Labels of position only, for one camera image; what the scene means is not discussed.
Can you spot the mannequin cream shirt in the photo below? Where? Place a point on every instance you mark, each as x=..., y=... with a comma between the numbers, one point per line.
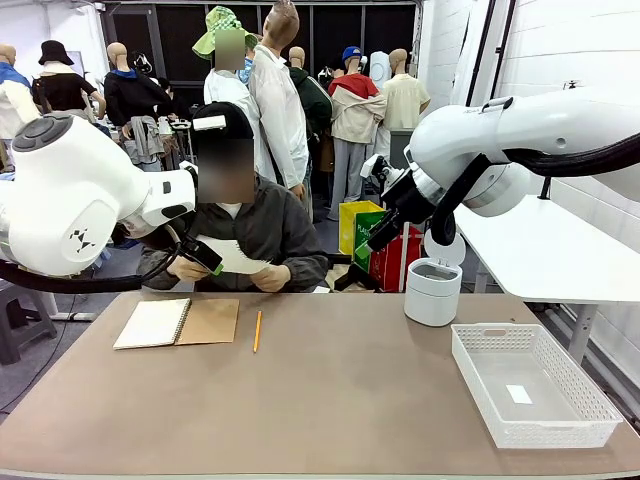
x=400, y=95

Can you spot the tall mannequin white shirt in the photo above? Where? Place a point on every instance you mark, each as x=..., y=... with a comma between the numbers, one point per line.
x=280, y=110

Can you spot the white perforated plastic basket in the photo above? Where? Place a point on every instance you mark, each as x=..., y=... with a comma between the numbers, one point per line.
x=595, y=395

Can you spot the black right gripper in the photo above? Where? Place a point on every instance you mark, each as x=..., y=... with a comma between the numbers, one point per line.
x=410, y=200

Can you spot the black cap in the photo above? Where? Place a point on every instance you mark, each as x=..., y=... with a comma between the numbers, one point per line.
x=235, y=122

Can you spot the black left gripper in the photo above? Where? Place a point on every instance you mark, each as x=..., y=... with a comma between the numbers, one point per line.
x=192, y=248

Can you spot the spiral notebook brown cover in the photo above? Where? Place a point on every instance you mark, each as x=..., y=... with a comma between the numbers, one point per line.
x=205, y=320

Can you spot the yellow recycling bin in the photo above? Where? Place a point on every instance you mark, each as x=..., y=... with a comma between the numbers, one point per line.
x=350, y=225

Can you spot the mannequin black hoodie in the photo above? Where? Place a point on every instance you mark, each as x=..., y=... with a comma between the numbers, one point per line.
x=130, y=95

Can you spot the white lidded trash bin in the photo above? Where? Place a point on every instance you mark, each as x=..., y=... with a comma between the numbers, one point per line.
x=430, y=300

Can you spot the person's right hand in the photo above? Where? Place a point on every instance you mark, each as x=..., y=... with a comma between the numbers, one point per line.
x=185, y=271

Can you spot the person's left forearm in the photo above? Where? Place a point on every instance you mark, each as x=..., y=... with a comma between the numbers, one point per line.
x=307, y=272

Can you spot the person's right forearm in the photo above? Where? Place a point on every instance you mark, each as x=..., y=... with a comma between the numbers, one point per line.
x=157, y=257

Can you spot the black tripod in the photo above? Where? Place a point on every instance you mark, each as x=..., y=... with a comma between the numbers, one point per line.
x=572, y=84

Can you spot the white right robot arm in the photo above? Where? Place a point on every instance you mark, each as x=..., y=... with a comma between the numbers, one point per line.
x=450, y=135

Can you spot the white-shirted figure blurred face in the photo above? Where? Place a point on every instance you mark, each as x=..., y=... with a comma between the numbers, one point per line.
x=225, y=90

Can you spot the mannequin black shirt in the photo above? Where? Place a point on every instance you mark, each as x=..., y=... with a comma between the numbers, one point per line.
x=62, y=90

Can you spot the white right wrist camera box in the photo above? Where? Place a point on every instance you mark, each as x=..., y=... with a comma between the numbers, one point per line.
x=372, y=167

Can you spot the green recycling bin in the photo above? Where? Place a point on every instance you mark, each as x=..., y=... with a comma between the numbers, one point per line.
x=364, y=232

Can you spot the black bucket hat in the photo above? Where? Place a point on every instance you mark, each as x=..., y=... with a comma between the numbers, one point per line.
x=54, y=52

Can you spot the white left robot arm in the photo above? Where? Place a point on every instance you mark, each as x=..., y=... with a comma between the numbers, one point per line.
x=65, y=200

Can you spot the red recycling bin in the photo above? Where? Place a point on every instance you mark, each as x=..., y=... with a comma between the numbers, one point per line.
x=395, y=270

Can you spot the person in grey jacket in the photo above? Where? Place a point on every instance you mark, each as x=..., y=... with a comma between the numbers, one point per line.
x=280, y=225

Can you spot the white table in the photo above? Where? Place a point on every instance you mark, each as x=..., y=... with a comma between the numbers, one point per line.
x=550, y=260

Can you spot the torn white notebook sheet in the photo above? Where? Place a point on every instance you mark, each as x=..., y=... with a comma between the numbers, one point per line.
x=237, y=257

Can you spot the person's left hand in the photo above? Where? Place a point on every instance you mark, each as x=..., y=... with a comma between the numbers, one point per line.
x=272, y=279

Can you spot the mannequin white blue jacket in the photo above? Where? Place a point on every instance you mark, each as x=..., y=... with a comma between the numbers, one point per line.
x=15, y=100

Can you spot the blue cap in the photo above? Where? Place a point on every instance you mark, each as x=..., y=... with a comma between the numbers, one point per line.
x=352, y=51

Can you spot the mannequin dark green jacket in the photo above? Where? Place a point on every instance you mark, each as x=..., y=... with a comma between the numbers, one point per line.
x=317, y=105

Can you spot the white oval appliance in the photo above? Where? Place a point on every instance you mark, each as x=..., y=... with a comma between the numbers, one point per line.
x=379, y=67

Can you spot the grey plastic stool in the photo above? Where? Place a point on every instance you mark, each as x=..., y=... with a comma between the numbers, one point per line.
x=15, y=310

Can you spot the white paper label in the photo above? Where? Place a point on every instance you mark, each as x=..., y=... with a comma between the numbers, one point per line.
x=518, y=393

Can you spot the black floor stand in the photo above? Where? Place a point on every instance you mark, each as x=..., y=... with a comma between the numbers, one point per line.
x=352, y=275

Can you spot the yellow pencil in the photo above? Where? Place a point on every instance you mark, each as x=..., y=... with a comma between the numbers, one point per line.
x=257, y=332

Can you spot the green checked sun hat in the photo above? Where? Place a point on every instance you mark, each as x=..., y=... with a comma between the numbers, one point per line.
x=215, y=27

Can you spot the grey hanging clothes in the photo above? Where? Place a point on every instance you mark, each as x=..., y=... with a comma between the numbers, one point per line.
x=145, y=135

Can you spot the person's blurred head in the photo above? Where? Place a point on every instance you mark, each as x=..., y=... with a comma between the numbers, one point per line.
x=225, y=170

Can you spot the mannequin red beige jacket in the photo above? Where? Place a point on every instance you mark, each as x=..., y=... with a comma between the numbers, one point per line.
x=355, y=115

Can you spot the white stand foot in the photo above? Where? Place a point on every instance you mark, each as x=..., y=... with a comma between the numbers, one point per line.
x=75, y=315

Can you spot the grey cabinet box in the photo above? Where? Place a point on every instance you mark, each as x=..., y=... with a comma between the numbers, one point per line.
x=399, y=147

